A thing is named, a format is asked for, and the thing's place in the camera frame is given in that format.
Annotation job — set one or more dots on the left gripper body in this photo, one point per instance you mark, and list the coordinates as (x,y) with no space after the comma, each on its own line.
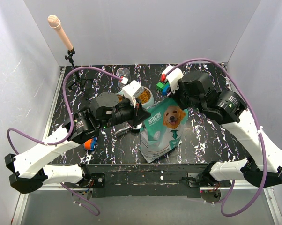
(126,112)

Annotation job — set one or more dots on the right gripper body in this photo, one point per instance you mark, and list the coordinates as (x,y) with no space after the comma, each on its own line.
(181,97)

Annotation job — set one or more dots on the metal food scoop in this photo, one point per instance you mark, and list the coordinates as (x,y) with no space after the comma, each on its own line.
(128,128)

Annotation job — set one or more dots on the green pet food bag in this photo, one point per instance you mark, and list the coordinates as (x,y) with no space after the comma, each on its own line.
(162,132)

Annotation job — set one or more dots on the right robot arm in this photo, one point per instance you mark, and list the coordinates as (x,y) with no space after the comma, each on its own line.
(230,111)

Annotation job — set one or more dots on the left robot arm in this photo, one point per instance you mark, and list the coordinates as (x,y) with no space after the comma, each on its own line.
(31,169)

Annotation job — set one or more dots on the mint double pet bowl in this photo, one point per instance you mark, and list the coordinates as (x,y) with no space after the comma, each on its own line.
(146,98)

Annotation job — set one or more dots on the blue toy block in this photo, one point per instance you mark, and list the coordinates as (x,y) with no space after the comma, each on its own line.
(166,90)

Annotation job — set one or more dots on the green toy block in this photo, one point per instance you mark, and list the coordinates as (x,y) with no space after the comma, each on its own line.
(159,86)

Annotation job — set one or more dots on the clear water bottle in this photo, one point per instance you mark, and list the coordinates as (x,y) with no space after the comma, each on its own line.
(124,73)

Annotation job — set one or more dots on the orange blue toy car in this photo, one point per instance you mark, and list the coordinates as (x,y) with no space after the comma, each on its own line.
(90,144)

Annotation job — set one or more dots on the black mounting plate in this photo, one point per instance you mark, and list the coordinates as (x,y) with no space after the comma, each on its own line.
(115,180)

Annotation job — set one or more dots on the pink microphone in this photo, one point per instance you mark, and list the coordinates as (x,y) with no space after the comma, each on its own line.
(55,24)

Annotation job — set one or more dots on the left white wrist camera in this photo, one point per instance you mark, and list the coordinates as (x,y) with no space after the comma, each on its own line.
(132,91)

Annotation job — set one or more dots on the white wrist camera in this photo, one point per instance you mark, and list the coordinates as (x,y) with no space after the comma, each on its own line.
(172,77)
(132,91)

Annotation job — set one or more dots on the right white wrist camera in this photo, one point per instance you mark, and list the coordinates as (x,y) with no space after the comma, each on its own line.
(172,77)

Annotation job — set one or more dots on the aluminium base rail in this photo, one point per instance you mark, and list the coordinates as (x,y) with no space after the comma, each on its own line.
(45,185)

